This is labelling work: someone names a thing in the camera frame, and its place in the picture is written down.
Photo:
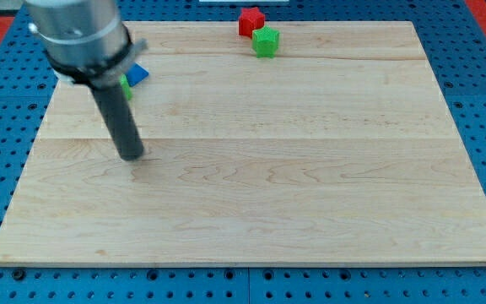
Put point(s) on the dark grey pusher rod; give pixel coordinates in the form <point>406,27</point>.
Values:
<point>118,119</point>

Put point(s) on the red star block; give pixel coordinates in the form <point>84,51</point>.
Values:
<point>250,19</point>

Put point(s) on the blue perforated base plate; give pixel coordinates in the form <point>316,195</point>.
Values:
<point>453,37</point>

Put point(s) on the green star block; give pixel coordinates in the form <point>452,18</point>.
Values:
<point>265,41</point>

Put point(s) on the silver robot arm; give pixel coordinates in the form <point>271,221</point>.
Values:
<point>87,43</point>

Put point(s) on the blue cube block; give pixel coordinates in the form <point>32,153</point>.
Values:
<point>136,74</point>

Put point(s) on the wooden board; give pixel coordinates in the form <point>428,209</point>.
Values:
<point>338,152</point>

